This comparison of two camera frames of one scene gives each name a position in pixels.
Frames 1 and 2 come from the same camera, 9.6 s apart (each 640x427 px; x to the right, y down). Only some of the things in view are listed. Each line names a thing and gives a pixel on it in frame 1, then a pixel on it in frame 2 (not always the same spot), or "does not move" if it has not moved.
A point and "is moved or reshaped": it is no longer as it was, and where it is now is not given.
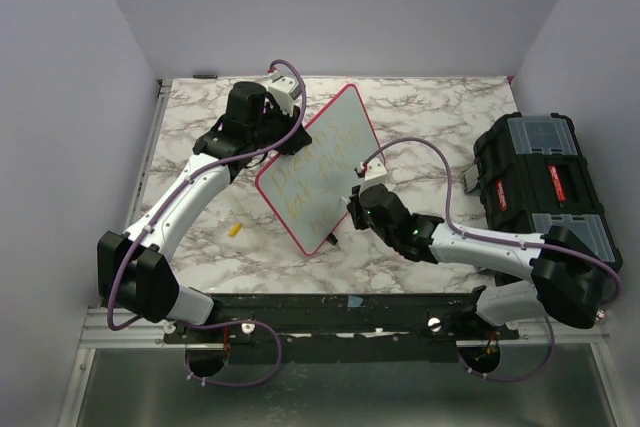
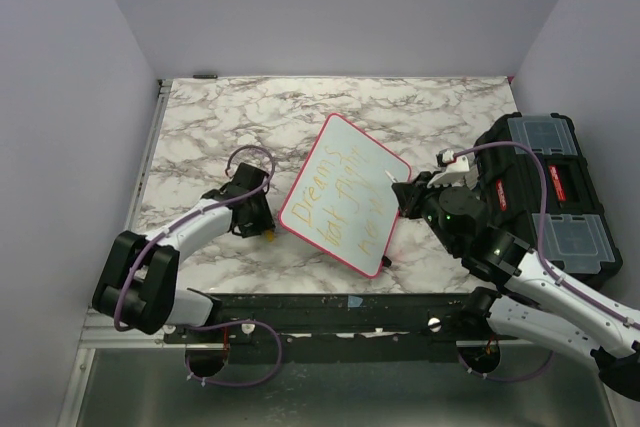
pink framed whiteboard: x=310 y=189 is moved or reshaped
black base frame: x=415 y=328 does not move
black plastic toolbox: x=532 y=175 does not move
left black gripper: x=303 y=139 -> x=265 y=223
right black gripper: x=354 y=208 -> x=410 y=194
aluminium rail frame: x=96 y=333 does not move
